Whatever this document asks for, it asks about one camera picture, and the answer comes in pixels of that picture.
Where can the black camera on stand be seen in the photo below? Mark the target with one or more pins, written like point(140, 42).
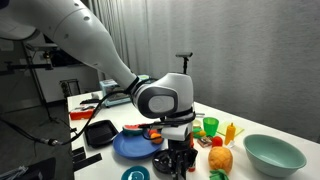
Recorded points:
point(184, 60)

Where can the small teal frying pan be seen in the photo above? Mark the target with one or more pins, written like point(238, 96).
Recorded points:
point(200, 115)

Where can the small brown toy box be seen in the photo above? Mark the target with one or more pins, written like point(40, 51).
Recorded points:
point(204, 142)

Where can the orange-red ketchup bottle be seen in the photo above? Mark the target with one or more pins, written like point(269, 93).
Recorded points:
point(192, 143)

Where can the toy watermelon slice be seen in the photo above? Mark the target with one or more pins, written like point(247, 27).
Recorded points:
point(131, 129)

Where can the light blue toaster oven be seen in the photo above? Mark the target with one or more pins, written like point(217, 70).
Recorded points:
point(115, 93)

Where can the green plastic cup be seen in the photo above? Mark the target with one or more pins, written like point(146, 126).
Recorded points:
point(210, 126)

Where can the orange toy pineapple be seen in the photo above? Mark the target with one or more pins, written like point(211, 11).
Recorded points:
point(220, 159)

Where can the green and yellow toy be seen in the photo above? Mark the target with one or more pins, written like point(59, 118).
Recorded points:
point(199, 132)

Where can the long black tape strip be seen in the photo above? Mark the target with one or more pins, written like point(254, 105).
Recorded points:
point(87, 162)

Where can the short black tape strip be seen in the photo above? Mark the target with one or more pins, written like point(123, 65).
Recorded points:
point(78, 151)

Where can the yellow mustard bottle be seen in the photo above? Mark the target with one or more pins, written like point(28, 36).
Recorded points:
point(230, 134)

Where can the red cardboard box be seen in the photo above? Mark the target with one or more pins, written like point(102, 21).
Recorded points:
point(81, 114)

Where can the red toy apple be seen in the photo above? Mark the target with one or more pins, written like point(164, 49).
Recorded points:
point(152, 132)

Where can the black pot lid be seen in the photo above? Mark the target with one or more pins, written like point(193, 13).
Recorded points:
point(161, 161)

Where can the blue plate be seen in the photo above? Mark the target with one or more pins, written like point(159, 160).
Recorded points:
point(133, 148)

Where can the mint green bowl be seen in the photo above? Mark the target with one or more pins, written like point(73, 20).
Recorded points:
point(273, 156)

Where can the black monitor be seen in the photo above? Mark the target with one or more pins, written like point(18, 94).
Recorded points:
point(65, 58)

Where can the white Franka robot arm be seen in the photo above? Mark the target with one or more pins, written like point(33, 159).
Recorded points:
point(83, 36)

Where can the red toy tomato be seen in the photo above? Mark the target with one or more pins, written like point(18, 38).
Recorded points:
point(217, 141)

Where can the toy orange fruit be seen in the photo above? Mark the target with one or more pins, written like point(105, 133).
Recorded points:
point(156, 138)

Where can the yellow-green mat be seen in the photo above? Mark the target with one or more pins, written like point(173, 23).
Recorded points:
point(239, 130)

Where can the black light stand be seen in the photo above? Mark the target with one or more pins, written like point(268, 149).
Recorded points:
point(36, 83)

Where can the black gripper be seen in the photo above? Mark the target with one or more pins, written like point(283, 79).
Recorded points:
point(180, 146)

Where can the black baking tray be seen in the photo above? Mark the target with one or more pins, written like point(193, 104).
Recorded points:
point(100, 133)

